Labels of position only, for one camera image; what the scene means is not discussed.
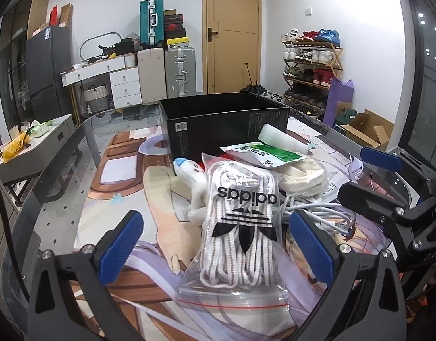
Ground black refrigerator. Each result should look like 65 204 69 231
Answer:
26 26 72 122

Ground stack of shoe boxes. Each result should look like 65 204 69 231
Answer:
163 9 186 48

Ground wicker basket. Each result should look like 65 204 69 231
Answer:
83 84 109 115

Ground beige suitcase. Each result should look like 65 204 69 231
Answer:
137 48 167 105

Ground white desk with drawers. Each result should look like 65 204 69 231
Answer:
60 54 142 118

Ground grey side table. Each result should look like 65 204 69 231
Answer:
0 114 75 207

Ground purple bag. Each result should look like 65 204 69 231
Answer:
323 77 354 128

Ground silver suitcase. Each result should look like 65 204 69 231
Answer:
165 47 197 99

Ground green white packet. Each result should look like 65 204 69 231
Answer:
220 142 307 169

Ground bag of cream fabric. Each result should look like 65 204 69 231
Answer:
275 157 344 199

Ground yellow bag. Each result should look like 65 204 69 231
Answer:
1 131 31 163

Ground teal suitcase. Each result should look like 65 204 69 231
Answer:
139 0 165 49

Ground bag of white adidas shoelaces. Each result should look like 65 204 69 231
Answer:
177 154 289 310

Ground open cardboard box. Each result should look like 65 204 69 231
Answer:
342 109 394 151

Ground wooden door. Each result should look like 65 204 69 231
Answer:
203 0 263 93

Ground black cardboard box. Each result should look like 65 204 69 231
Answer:
159 92 290 163

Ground wooden shoe rack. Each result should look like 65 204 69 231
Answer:
281 28 343 118

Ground white plush toy blue tips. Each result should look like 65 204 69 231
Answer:
173 158 207 226

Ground white cable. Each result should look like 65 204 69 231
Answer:
279 192 358 237

